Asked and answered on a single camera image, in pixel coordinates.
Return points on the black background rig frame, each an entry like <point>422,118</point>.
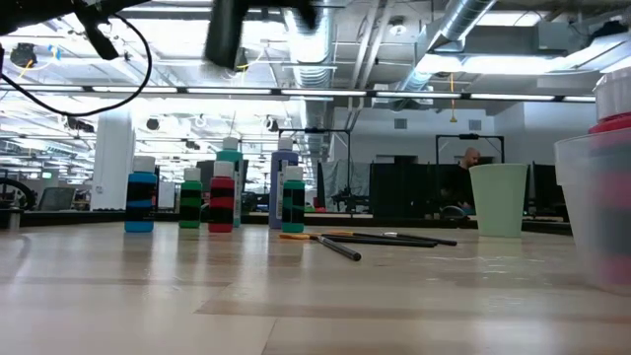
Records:
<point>468,136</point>
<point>315,130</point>

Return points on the black ceiling camera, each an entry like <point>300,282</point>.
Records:
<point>23,54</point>

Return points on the light green plastic cup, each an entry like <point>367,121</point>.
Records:
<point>498,202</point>

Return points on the small blue paint bottle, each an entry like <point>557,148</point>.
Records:
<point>140,224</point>

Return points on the small green paint bottle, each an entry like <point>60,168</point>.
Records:
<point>190,222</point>

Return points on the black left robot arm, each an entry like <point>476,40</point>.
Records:
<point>29,12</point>

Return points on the large teal paint bottle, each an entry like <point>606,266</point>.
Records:
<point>229,155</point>

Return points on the black aluminium table frame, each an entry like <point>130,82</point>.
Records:
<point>74,217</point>

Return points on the long ceiling light bar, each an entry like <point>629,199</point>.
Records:
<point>320,92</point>

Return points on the small emerald paint bottle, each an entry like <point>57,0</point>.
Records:
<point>293,227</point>

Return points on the grey tarp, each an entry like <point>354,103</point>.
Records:
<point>345,177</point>

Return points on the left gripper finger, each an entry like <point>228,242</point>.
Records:
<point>306,12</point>
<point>226,34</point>

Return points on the yellow hanging tag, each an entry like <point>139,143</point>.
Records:
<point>452,118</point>

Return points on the black paintbrush brown tip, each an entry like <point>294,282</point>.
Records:
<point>374,238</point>

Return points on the white pillar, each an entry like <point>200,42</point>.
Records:
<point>113,158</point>

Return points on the large purple paint bottle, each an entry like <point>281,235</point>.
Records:
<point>276,172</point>

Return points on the silver spiral ventilation duct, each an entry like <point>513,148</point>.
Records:
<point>463,17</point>

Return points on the person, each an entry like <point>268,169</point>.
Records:
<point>463,182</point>

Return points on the black paintbrush orange tip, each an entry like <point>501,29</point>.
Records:
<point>404,243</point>

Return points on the silver ribbed ventilation duct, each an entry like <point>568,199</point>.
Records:
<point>310,49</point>

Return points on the small red paint bottle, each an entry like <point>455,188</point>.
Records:
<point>613,98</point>
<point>221,227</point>

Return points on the clear plastic container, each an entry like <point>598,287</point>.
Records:
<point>572,197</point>

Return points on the grey rectangular air duct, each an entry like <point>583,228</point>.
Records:
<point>512,39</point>

